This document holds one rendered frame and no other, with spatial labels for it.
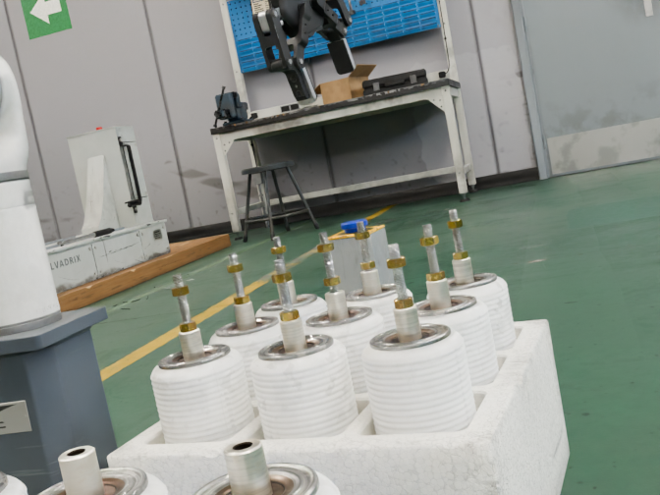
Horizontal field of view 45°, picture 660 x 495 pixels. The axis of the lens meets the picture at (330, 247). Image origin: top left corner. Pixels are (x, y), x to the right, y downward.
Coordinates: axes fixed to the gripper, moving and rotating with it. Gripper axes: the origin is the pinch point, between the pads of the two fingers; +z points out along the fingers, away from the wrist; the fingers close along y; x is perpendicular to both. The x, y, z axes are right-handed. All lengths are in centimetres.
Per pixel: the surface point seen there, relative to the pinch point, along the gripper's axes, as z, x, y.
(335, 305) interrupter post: 21.6, 1.7, -11.3
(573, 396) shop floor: 62, -7, 22
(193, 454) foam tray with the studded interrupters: 23.6, 6.9, -33.1
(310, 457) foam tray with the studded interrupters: 24.8, -5.1, -30.9
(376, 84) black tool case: 98, 210, 367
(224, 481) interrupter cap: 10, -15, -48
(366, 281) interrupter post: 25.2, 4.5, -0.5
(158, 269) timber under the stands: 117, 257, 180
